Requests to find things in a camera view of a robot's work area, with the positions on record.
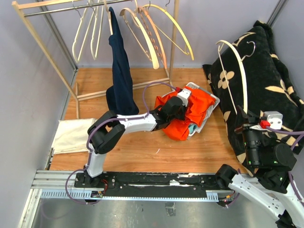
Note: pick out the teal t shirt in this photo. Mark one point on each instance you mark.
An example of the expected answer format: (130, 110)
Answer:
(192, 127)

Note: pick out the navy blue t shirt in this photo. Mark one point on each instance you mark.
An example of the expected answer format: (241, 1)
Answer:
(120, 95)

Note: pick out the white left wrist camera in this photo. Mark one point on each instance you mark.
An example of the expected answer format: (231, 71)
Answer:
(184, 96)

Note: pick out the black floral blanket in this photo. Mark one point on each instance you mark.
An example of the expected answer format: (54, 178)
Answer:
(269, 87)

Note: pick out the wooden clothes rack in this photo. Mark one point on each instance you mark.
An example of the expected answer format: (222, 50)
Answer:
(78, 98)

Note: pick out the white pink t shirt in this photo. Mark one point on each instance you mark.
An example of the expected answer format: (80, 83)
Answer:
(207, 116)

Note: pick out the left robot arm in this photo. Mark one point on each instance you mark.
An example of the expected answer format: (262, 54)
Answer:
(108, 130)

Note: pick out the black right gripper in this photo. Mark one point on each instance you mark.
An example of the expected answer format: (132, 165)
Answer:
(242, 119)

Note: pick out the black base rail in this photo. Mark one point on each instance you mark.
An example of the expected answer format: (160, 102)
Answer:
(150, 184)

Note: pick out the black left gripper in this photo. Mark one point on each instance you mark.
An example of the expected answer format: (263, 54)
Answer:
(183, 116)

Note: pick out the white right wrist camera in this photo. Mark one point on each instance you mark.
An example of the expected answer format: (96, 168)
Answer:
(271, 119)

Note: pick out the orange hanger with metal hook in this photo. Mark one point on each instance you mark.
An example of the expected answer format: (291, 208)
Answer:
(153, 35)

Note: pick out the white plastic basket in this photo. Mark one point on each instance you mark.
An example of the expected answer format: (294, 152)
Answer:
(208, 100)

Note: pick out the orange t shirt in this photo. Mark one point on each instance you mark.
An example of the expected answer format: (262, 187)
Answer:
(178, 129)

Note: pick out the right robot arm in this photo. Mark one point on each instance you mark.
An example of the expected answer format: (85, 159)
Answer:
(273, 163)

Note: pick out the folded cream cloth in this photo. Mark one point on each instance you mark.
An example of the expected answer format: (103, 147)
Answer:
(71, 136)

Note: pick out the metal corner post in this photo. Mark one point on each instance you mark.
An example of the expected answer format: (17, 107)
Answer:
(55, 31)

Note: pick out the yellow hanger with metal hook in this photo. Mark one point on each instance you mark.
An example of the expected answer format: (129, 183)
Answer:
(178, 31)

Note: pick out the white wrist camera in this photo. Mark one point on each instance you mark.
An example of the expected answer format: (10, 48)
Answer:
(184, 96)
(271, 119)

